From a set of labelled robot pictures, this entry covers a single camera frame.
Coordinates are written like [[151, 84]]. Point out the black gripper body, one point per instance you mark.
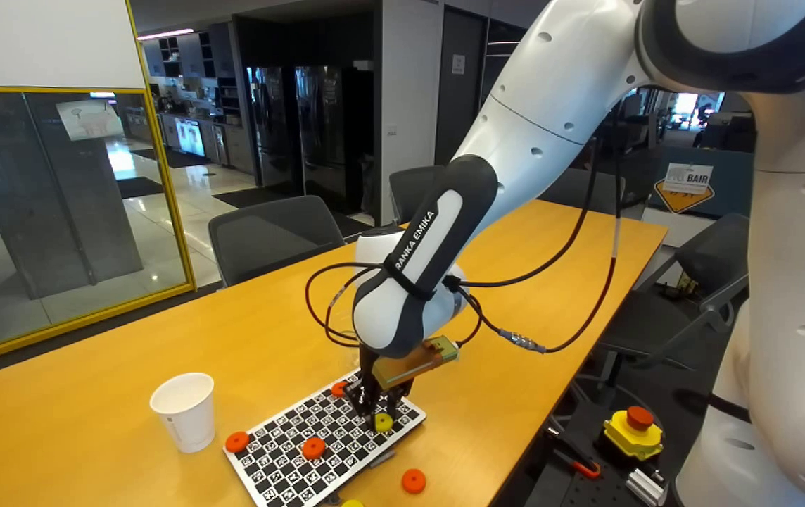
[[371, 382]]

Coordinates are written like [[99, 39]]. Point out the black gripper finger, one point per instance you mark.
[[394, 401], [365, 404]]

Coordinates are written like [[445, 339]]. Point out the white paper cup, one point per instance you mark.
[[185, 404]]

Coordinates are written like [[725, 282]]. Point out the orange disc on table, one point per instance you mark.
[[413, 483]]

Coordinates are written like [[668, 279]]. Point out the black white checkered board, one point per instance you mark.
[[273, 467]]

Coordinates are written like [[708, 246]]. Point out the grey office chair left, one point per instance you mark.
[[268, 235]]

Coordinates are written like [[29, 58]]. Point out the grey office chair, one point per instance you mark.
[[268, 235], [689, 303]]

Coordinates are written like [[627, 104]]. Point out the yellow red emergency stop button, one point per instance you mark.
[[634, 432]]

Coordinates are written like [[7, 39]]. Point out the grey office chair right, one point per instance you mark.
[[689, 303]]

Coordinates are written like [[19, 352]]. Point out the yellow framed glass partition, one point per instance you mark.
[[88, 215]]

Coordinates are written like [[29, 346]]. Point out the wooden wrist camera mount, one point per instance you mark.
[[425, 355]]

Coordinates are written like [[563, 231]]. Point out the red handled tool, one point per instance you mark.
[[576, 458]]

